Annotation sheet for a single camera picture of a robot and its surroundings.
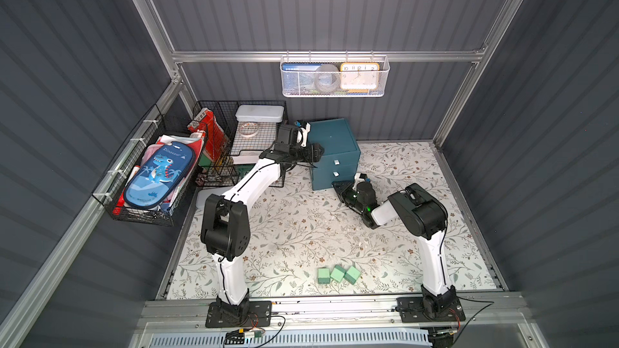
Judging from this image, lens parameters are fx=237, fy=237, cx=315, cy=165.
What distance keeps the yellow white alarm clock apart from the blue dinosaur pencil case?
0.60 metres

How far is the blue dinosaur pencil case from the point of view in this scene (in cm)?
62

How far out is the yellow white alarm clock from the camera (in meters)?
0.90

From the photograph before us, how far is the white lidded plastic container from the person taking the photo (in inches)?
40.4
